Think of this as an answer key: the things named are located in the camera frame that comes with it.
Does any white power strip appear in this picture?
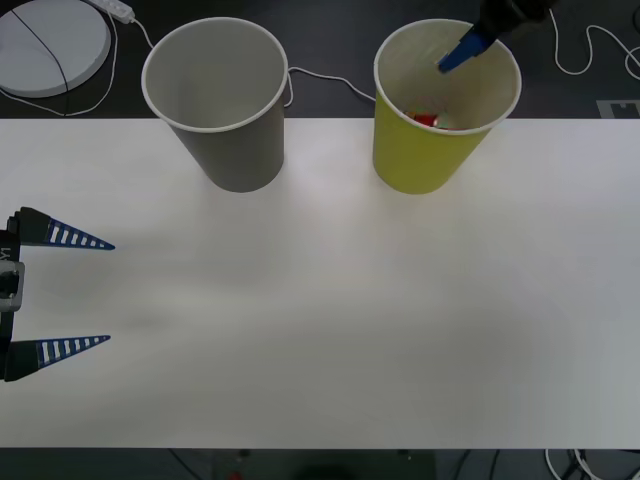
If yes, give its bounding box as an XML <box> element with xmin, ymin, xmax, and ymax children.
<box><xmin>82</xmin><ymin>0</ymin><xmax>137</xmax><ymax>24</ymax></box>

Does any white round disc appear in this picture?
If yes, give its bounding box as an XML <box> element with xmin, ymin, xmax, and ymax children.
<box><xmin>0</xmin><ymin>0</ymin><xmax>113</xmax><ymax>99</ymax></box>

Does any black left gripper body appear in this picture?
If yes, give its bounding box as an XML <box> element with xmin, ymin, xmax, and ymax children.
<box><xmin>0</xmin><ymin>213</ymin><xmax>24</xmax><ymax>382</ymax></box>

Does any grey plastic waste bin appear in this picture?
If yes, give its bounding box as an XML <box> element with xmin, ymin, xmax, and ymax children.
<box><xmin>140</xmin><ymin>17</ymin><xmax>291</xmax><ymax>194</ymax></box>

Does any yellow-green plastic waste bin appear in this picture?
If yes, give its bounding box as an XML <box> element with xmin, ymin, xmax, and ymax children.
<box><xmin>372</xmin><ymin>18</ymin><xmax>524</xmax><ymax>196</ymax></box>

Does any white wavy cable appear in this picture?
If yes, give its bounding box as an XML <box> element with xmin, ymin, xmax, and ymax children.
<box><xmin>547</xmin><ymin>8</ymin><xmax>640</xmax><ymax>81</ymax></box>

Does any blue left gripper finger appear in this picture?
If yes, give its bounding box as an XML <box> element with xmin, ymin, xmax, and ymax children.
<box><xmin>18</xmin><ymin>206</ymin><xmax>117</xmax><ymax>250</ymax></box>
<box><xmin>3</xmin><ymin>334</ymin><xmax>112</xmax><ymax>384</ymax></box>

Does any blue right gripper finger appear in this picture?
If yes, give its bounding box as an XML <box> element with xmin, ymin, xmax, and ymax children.
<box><xmin>437</xmin><ymin>19</ymin><xmax>504</xmax><ymax>76</ymax></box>

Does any white power strip cable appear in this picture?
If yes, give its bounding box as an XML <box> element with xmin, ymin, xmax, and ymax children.
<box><xmin>130</xmin><ymin>17</ymin><xmax>377</xmax><ymax>107</ymax></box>

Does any red and yellow drink can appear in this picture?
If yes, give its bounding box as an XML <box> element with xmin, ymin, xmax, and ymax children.
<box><xmin>399</xmin><ymin>107</ymin><xmax>461</xmax><ymax>132</ymax></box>

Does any grey printed marker sheet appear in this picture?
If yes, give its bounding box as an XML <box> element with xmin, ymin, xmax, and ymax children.
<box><xmin>596</xmin><ymin>98</ymin><xmax>640</xmax><ymax>120</ymax></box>

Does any thin black cable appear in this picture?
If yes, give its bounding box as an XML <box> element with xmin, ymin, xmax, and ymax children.
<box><xmin>10</xmin><ymin>8</ymin><xmax>71</xmax><ymax>117</ymax></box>

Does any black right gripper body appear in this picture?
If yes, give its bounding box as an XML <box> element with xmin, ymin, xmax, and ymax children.
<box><xmin>478</xmin><ymin>0</ymin><xmax>559</xmax><ymax>35</ymax></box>

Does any white looped cable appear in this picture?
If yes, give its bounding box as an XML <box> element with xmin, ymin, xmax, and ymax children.
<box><xmin>0</xmin><ymin>22</ymin><xmax>119</xmax><ymax>118</ymax></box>

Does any white cable bundle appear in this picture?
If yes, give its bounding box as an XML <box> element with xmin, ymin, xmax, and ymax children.
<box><xmin>543</xmin><ymin>448</ymin><xmax>640</xmax><ymax>480</ymax></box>

